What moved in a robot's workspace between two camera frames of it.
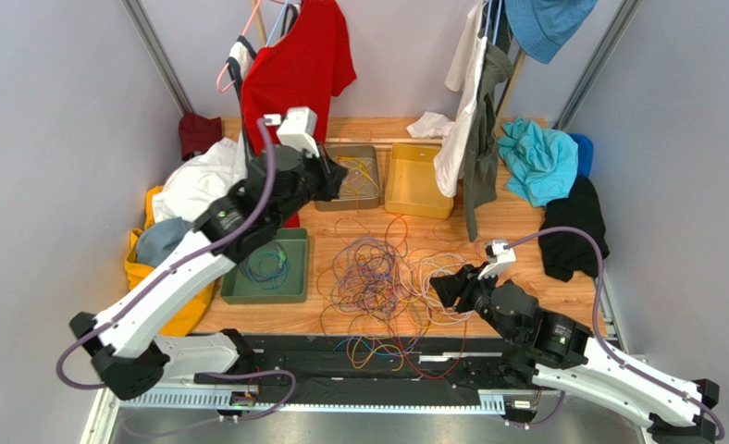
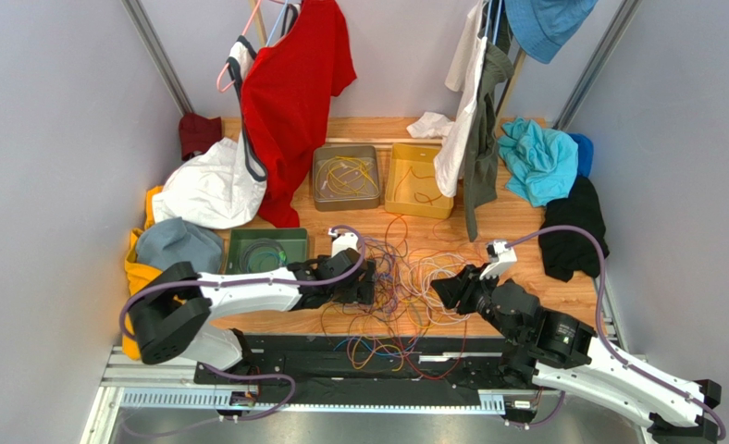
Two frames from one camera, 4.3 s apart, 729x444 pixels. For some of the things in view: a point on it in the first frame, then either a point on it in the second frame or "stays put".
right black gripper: [460, 289] stays put
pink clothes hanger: [227, 64] stays put
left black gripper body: [308, 187] → [342, 293]
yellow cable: [362, 181] stays put
